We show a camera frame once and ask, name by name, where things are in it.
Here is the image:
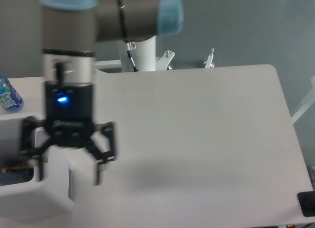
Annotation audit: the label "white table leg frame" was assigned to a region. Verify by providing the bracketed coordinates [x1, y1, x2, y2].
[291, 76, 315, 124]

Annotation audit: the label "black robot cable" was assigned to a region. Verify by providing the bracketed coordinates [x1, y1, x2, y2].
[126, 42, 139, 72]

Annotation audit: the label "clear plastic bottle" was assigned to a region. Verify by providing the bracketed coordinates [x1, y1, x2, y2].
[0, 172, 34, 186]

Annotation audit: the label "black device at table edge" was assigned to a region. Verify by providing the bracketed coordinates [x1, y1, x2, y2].
[297, 191, 315, 217]

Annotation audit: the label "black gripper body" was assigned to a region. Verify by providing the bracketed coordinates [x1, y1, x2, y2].
[44, 81, 94, 148]

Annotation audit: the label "colourful snack wrappers in bin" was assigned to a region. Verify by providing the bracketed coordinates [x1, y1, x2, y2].
[0, 164, 33, 174]

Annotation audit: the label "white trash can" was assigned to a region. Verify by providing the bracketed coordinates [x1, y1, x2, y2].
[0, 113, 74, 220]

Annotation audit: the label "white pedestal foot bracket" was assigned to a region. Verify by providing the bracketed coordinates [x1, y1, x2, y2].
[94, 60, 121, 69]

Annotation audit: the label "blue labelled drink bottle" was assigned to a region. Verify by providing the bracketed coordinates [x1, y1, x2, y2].
[0, 75, 24, 113]

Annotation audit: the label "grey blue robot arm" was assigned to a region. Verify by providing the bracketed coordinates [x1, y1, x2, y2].
[20, 0, 184, 185]

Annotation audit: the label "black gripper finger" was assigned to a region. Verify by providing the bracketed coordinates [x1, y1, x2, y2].
[20, 116, 53, 181]
[83, 122, 117, 186]

